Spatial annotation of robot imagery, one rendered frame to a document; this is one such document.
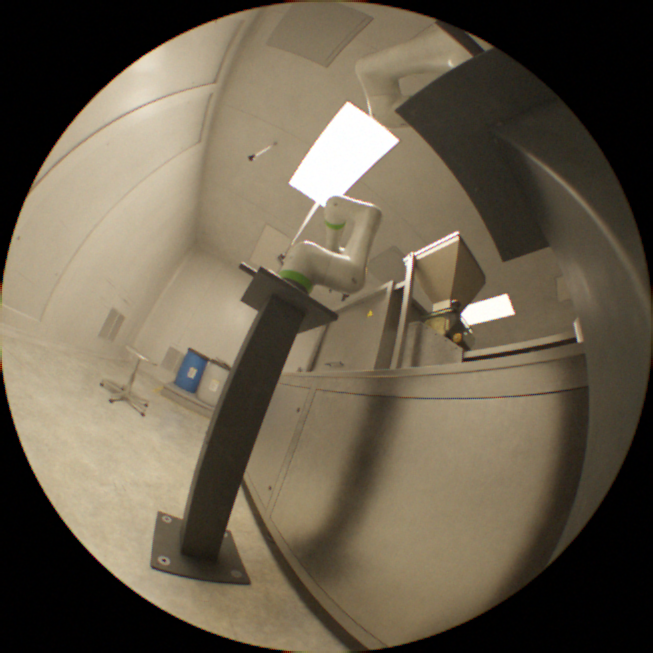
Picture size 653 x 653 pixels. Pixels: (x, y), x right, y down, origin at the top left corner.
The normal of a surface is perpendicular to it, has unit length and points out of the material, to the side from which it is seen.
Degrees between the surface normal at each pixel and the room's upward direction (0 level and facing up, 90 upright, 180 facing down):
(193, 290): 90
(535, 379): 90
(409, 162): 180
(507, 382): 90
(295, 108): 180
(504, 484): 90
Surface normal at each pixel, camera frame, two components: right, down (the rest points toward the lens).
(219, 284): 0.52, -0.19
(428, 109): -0.31, 0.86
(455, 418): -0.80, -0.47
